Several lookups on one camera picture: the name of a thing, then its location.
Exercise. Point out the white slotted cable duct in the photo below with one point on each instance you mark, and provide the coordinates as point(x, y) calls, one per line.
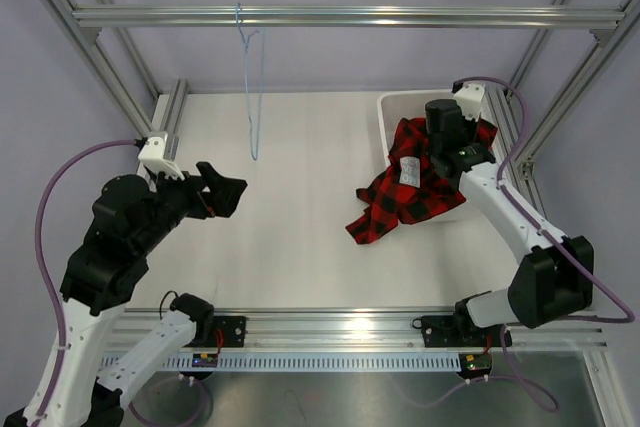
point(236, 361)

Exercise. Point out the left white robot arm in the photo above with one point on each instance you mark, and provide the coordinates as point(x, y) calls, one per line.
point(129, 222)

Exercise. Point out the aluminium frame post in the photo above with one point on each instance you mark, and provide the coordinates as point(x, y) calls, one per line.
point(559, 68)
point(102, 69)

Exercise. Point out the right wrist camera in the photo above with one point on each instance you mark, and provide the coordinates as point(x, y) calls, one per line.
point(469, 97)

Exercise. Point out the red black plaid shirt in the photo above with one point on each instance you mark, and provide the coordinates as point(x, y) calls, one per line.
point(407, 192)

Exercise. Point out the left aluminium frame post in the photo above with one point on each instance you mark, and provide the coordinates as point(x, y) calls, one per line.
point(102, 69)

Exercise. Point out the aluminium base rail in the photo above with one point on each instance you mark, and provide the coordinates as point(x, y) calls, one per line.
point(386, 330)

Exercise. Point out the right aluminium frame post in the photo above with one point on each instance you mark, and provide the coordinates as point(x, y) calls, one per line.
point(559, 68)

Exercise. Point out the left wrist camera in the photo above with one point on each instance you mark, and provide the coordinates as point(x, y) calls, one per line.
point(157, 156)

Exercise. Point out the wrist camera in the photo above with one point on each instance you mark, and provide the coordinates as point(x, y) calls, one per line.
point(469, 97)
point(157, 156)

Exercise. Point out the light blue wire hanger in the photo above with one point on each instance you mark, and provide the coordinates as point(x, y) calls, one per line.
point(254, 51)

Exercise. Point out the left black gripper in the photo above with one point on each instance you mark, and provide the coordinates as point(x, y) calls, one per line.
point(221, 200)

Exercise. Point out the aluminium frame crossbar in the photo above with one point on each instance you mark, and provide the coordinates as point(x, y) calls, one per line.
point(546, 17)

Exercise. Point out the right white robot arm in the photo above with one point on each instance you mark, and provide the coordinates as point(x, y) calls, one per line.
point(551, 281)

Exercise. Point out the white plastic basket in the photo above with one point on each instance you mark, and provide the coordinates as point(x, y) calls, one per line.
point(395, 105)

